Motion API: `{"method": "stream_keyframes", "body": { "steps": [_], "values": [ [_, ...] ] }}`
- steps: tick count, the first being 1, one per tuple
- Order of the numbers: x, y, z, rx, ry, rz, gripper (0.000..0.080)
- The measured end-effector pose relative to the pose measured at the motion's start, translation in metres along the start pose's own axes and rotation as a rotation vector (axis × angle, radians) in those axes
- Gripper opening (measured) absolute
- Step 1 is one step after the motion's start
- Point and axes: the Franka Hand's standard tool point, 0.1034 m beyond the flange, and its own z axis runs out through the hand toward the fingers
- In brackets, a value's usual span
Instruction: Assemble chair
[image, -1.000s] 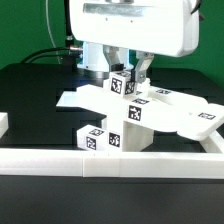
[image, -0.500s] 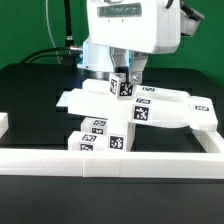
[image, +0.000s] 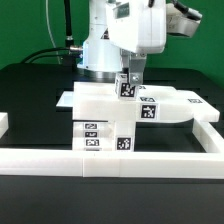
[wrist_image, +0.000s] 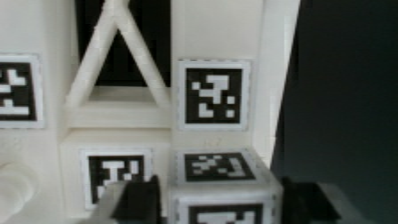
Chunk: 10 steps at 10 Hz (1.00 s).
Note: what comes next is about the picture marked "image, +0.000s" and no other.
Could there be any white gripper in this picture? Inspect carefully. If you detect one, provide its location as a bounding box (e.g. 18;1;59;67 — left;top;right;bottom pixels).
105;0;166;86

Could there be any white chair back frame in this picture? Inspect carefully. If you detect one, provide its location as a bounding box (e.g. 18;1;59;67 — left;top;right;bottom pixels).
73;82;220;123

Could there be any white chair seat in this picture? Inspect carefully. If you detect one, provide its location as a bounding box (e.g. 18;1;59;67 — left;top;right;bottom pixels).
72;121;114;151

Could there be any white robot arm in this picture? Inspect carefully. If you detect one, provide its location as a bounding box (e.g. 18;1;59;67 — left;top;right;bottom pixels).
78;0;166;86

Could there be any white marker sheet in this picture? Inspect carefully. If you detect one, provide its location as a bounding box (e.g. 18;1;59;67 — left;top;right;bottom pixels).
56;91;73;108

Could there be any white part at left edge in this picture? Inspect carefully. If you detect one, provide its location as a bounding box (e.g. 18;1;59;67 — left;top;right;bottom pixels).
0;112;8;138

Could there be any white U-shaped fence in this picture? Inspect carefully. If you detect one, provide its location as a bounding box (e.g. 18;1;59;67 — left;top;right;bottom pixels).
0;120;224;179

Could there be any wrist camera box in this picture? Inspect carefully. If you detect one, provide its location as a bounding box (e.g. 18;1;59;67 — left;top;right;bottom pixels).
166;0;202;37

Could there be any black cable bundle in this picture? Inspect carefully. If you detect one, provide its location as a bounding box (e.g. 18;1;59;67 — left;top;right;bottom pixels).
20;0;84;65

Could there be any thin white cable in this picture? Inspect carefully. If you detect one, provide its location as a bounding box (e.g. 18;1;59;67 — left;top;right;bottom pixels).
45;0;63;64

